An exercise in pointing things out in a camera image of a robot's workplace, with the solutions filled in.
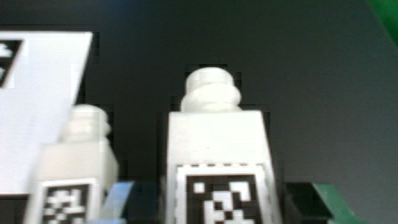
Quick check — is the white table leg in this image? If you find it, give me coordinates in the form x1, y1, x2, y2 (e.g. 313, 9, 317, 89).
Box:
164, 67, 283, 224
24, 105, 118, 224

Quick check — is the white marker plate with tags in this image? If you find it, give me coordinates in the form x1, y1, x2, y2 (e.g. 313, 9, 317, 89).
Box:
0, 31, 93, 195

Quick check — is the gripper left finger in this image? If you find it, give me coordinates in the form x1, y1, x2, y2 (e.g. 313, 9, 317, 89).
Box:
96, 182, 134, 224

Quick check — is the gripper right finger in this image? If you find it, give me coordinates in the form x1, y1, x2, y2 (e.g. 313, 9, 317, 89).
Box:
315, 183, 370, 224

